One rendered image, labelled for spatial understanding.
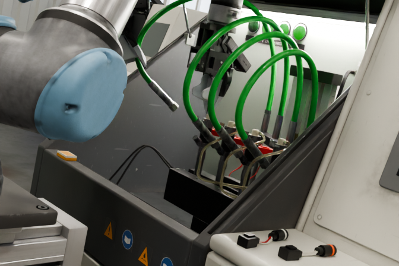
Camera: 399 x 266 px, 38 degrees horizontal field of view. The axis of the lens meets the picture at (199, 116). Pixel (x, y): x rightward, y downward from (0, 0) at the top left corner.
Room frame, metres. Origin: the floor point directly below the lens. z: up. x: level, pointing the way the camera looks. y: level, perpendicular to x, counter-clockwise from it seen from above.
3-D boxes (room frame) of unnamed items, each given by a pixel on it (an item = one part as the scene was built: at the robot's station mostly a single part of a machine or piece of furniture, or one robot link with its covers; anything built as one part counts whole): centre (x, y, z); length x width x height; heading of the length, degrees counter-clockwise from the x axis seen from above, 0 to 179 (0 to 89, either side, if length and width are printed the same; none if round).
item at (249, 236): (0.96, -0.15, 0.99); 0.12 x 0.02 x 0.02; 138
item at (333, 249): (0.93, -0.23, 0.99); 0.12 x 0.02 x 0.02; 127
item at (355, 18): (1.56, -0.22, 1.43); 0.54 x 0.03 x 0.02; 41
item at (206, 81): (1.38, 0.01, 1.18); 0.06 x 0.03 x 0.09; 131
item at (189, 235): (1.23, 0.16, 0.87); 0.62 x 0.04 x 0.16; 41
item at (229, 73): (1.37, -0.03, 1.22); 0.05 x 0.02 x 0.09; 41
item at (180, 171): (1.30, -0.10, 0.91); 0.34 x 0.10 x 0.15; 41
